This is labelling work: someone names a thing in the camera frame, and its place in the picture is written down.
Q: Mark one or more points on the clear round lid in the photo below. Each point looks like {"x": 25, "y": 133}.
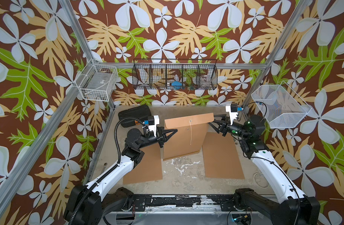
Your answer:
{"x": 260, "y": 180}

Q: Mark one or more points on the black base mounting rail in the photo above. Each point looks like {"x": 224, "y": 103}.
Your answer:
{"x": 141, "y": 202}

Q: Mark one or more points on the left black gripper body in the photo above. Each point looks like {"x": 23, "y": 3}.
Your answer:
{"x": 147, "y": 141}

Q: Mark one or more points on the white mesh basket right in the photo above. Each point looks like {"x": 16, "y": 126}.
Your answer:
{"x": 281, "y": 106}

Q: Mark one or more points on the blue object in basket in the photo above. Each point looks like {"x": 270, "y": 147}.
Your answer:
{"x": 177, "y": 85}

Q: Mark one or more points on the white wire basket left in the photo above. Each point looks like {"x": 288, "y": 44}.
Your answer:
{"x": 96, "y": 82}

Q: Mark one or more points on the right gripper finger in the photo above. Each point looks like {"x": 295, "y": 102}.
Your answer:
{"x": 218, "y": 121}
{"x": 218, "y": 129}

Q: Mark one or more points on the brown file bag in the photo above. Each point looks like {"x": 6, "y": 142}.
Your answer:
{"x": 221, "y": 159}
{"x": 190, "y": 136}
{"x": 149, "y": 169}

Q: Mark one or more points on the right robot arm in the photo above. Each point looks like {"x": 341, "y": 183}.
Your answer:
{"x": 293, "y": 206}

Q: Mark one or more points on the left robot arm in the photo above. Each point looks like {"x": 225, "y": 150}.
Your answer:
{"x": 85, "y": 204}

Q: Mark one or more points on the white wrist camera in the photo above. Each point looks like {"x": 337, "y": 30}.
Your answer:
{"x": 233, "y": 109}
{"x": 151, "y": 124}

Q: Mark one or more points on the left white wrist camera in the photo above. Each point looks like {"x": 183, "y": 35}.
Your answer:
{"x": 151, "y": 124}

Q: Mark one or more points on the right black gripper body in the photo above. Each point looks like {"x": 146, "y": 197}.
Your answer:
{"x": 238, "y": 130}

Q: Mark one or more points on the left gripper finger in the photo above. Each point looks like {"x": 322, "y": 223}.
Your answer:
{"x": 161, "y": 142}
{"x": 166, "y": 134}

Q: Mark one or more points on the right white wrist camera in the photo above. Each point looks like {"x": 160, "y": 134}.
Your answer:
{"x": 233, "y": 109}

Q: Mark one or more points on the black wire basket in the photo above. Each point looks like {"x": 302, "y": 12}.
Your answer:
{"x": 194, "y": 74}

